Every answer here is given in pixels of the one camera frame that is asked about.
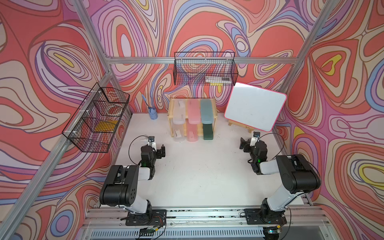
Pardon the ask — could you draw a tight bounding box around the left black wire basket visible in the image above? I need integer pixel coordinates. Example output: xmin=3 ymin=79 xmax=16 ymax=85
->
xmin=62 ymin=83 xmax=130 ymax=153

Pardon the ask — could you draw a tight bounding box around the dark green pencil case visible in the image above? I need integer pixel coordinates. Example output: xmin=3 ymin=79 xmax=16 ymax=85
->
xmin=203 ymin=124 xmax=214 ymax=141

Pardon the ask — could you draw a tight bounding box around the wooden two-tier shelf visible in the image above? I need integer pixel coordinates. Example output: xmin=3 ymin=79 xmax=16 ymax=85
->
xmin=168 ymin=99 xmax=218 ymax=142

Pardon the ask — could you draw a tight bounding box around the marker box in basket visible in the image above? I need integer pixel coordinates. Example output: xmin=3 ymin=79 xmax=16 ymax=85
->
xmin=205 ymin=76 xmax=233 ymax=86

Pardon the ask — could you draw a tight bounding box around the black wire basket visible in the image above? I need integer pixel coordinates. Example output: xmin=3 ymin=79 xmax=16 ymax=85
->
xmin=62 ymin=83 xmax=130 ymax=153
xmin=173 ymin=51 xmax=239 ymax=86

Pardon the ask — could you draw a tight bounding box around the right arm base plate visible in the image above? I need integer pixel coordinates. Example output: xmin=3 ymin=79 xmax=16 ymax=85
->
xmin=245 ymin=209 xmax=287 ymax=226

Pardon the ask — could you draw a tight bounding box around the clear pencil case bottom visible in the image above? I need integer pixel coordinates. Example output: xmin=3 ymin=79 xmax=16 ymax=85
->
xmin=173 ymin=124 xmax=185 ymax=142

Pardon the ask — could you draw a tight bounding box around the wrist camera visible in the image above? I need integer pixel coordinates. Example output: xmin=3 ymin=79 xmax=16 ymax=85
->
xmin=250 ymin=132 xmax=261 ymax=147
xmin=148 ymin=136 xmax=157 ymax=150

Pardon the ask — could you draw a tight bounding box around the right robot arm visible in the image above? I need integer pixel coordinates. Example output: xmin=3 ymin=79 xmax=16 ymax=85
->
xmin=239 ymin=137 xmax=321 ymax=223

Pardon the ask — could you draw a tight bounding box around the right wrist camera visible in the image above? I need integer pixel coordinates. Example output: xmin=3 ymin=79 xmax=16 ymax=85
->
xmin=250 ymin=132 xmax=261 ymax=147

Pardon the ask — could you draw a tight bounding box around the clear pencil case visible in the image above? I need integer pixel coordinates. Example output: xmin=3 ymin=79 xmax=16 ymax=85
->
xmin=173 ymin=99 xmax=186 ymax=125
xmin=173 ymin=124 xmax=185 ymax=142

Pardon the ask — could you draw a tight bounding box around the back black wire basket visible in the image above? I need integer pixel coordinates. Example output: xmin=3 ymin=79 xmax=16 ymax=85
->
xmin=173 ymin=51 xmax=239 ymax=86

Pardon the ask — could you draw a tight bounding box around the pink pencil case top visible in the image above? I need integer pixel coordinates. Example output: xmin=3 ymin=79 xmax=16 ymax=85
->
xmin=187 ymin=99 xmax=201 ymax=125

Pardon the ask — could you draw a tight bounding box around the pink framed whiteboard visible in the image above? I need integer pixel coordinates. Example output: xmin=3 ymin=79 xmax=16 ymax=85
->
xmin=225 ymin=83 xmax=287 ymax=132

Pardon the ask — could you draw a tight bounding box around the yellow item in basket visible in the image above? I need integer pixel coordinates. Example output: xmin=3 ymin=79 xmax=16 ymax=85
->
xmin=94 ymin=120 xmax=118 ymax=133

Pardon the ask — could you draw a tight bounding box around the green circuit board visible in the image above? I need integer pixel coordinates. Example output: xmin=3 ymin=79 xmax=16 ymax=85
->
xmin=139 ymin=228 xmax=159 ymax=237

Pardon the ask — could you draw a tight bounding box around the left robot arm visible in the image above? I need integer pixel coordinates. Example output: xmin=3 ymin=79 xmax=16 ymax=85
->
xmin=99 ymin=145 xmax=166 ymax=215

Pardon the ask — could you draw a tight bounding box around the wooden whiteboard easel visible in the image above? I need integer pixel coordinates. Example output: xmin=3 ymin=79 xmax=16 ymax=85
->
xmin=228 ymin=120 xmax=254 ymax=133

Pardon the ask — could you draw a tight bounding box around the pink pencil case bottom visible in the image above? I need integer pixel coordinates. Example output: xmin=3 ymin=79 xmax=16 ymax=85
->
xmin=187 ymin=122 xmax=199 ymax=142

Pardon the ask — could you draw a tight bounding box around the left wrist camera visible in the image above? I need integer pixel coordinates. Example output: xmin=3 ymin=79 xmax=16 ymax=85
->
xmin=148 ymin=136 xmax=157 ymax=150

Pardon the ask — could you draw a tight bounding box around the blue pen cup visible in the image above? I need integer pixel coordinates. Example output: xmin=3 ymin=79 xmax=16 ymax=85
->
xmin=149 ymin=107 xmax=158 ymax=120

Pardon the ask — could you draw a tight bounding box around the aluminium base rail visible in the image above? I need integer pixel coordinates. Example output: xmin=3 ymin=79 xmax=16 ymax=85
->
xmin=78 ymin=205 xmax=337 ymax=240

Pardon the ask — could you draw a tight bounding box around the blue pen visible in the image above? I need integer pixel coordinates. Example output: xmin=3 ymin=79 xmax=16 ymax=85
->
xmin=142 ymin=94 xmax=151 ymax=109

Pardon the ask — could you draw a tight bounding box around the clear pencil case top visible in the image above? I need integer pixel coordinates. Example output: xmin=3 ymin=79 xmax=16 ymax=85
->
xmin=173 ymin=99 xmax=186 ymax=125

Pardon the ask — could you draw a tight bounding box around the pink pencil case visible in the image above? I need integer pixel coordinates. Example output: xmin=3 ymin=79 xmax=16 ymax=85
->
xmin=187 ymin=122 xmax=199 ymax=142
xmin=187 ymin=99 xmax=201 ymax=125

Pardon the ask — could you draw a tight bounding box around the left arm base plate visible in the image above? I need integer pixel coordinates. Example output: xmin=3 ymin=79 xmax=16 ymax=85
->
xmin=122 ymin=210 xmax=167 ymax=227

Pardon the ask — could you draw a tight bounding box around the teal pencil case top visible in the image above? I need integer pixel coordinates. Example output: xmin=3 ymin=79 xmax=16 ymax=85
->
xmin=200 ymin=99 xmax=214 ymax=125

